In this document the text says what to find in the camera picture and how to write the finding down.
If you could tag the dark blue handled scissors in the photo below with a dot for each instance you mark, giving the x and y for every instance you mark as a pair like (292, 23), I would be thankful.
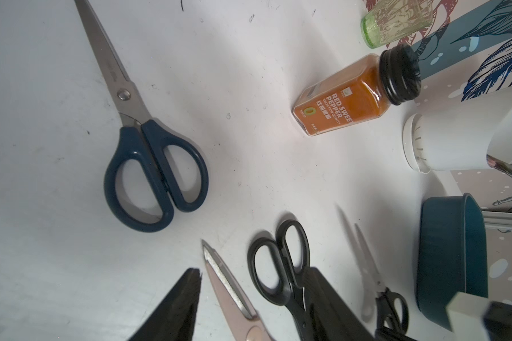
(141, 138)

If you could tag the red pepper spice jar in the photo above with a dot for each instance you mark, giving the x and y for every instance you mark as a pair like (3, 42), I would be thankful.
(360, 92)

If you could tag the green glass cup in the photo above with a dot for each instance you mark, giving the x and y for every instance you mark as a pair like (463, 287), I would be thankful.
(391, 20)

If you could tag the white cylindrical utensil holder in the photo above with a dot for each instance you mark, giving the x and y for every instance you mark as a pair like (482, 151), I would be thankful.
(461, 137)

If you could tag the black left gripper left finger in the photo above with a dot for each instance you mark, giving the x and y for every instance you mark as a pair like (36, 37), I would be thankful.
(175, 317)

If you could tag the pink kitchen scissors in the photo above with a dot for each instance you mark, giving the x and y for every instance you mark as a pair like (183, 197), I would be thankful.
(241, 316)

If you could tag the teal plastic storage box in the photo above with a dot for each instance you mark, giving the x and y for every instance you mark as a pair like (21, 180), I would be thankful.
(452, 255)

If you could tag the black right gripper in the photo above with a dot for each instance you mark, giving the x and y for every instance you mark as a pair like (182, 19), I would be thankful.
(476, 318)

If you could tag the large black scissors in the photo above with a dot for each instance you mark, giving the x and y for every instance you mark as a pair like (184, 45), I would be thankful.
(290, 289)

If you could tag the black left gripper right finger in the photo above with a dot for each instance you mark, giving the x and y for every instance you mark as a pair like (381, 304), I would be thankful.
(327, 315)

